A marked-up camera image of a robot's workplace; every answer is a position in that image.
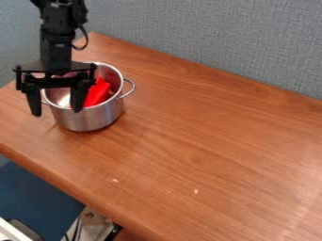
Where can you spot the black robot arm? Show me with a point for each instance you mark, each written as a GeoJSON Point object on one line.
{"type": "Point", "coordinates": [63, 16]}

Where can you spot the stainless steel pot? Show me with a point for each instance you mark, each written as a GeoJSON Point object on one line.
{"type": "Point", "coordinates": [95, 117]}

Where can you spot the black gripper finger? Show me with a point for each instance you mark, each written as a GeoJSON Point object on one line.
{"type": "Point", "coordinates": [79, 92]}
{"type": "Point", "coordinates": [32, 92]}

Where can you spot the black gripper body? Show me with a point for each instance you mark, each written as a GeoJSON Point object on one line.
{"type": "Point", "coordinates": [55, 70]}

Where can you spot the white object at corner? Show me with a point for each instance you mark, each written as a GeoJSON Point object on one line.
{"type": "Point", "coordinates": [9, 233]}

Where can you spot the metal table leg bracket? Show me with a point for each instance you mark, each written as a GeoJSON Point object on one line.
{"type": "Point", "coordinates": [91, 227]}

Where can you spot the red rectangular block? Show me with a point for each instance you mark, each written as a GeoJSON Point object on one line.
{"type": "Point", "coordinates": [97, 93]}

